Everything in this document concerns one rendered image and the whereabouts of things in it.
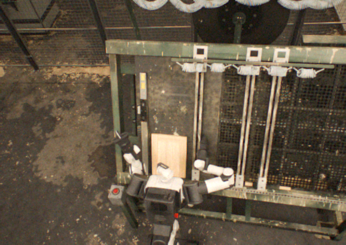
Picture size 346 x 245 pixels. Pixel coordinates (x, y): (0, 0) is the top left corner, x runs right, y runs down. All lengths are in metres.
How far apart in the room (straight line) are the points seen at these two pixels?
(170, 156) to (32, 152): 2.42
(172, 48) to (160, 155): 0.97
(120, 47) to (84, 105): 2.51
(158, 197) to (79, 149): 2.34
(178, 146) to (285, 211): 1.61
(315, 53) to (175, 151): 1.33
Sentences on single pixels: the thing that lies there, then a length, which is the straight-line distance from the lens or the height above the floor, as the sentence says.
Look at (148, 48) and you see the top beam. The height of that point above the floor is 1.93.
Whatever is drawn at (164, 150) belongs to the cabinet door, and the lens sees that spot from 2.62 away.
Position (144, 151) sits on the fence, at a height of 1.11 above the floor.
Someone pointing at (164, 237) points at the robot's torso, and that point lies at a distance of 2.36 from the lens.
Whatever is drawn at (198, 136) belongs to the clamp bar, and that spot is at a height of 1.30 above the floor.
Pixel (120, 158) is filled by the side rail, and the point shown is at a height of 1.03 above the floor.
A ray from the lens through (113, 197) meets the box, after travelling 2.71.
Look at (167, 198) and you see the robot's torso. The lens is 2.09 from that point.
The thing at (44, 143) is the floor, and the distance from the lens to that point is 4.55.
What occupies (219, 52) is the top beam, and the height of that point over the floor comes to 1.92.
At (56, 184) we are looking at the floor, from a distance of 4.10.
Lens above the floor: 3.32
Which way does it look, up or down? 51 degrees down
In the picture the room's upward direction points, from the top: 8 degrees counter-clockwise
